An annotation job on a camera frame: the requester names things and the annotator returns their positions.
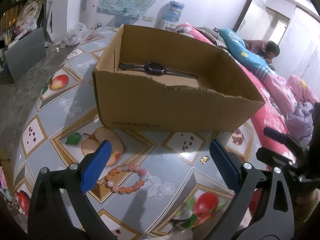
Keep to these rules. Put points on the red floral blanket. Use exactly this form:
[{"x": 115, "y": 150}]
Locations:
[{"x": 238, "y": 95}]

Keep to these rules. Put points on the brown cardboard box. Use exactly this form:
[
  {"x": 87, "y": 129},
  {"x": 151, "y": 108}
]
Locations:
[{"x": 140, "y": 101}]

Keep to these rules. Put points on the blue water jug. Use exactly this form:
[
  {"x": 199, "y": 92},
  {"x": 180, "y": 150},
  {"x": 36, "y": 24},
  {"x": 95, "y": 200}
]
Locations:
[{"x": 169, "y": 16}]

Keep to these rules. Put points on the grey cabinet box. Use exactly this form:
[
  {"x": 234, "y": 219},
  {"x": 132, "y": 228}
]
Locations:
[{"x": 25, "y": 54}]

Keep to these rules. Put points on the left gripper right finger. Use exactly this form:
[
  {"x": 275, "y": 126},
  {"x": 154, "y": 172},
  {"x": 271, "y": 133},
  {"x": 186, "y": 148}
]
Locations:
[{"x": 273, "y": 218}]

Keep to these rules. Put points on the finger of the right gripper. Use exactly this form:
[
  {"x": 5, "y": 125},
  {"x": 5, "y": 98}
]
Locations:
[
  {"x": 284, "y": 139},
  {"x": 293, "y": 172}
]

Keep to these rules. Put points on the white plastic bag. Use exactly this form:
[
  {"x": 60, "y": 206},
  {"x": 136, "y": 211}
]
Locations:
[{"x": 77, "y": 34}]

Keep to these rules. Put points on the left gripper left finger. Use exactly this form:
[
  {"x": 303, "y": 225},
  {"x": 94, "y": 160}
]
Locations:
[{"x": 48, "y": 217}]

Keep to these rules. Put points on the person in dark clothes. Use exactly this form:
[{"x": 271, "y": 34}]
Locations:
[{"x": 268, "y": 50}]

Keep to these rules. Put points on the gold butterfly charm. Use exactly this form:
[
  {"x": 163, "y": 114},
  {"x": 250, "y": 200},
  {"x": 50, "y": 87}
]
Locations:
[{"x": 204, "y": 159}]

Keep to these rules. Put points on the teal blue pillow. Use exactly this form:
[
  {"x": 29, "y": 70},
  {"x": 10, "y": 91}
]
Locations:
[{"x": 251, "y": 61}]

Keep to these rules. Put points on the pink lilac quilt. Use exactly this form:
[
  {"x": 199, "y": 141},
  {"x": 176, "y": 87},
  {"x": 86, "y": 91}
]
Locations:
[{"x": 296, "y": 102}]

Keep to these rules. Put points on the pink strap smart watch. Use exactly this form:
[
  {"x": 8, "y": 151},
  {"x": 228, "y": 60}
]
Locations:
[{"x": 155, "y": 69}]

